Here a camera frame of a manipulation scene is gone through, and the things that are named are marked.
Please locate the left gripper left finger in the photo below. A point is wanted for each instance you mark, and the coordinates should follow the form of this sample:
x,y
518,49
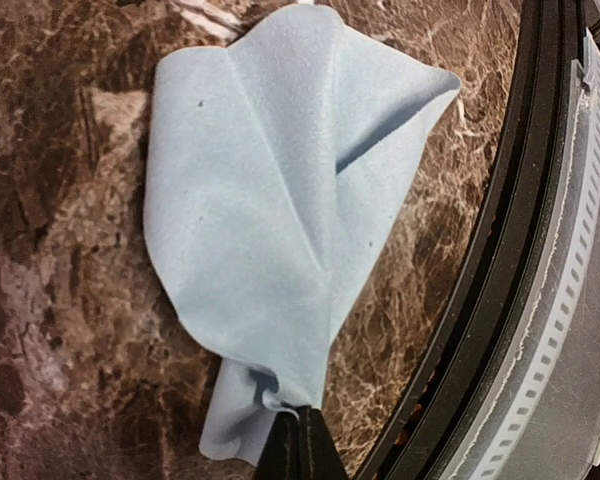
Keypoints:
x,y
282,453

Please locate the white slotted cable duct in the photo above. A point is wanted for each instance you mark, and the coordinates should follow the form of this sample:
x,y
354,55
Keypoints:
x,y
539,415

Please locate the blue cleaning cloth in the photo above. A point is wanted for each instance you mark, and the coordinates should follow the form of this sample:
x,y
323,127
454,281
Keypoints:
x,y
276,169

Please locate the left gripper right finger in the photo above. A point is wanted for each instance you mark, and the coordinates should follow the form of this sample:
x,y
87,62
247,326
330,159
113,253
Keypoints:
x,y
318,456

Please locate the black table front rail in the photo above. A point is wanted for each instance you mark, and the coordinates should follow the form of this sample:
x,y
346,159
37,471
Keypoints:
x,y
441,402

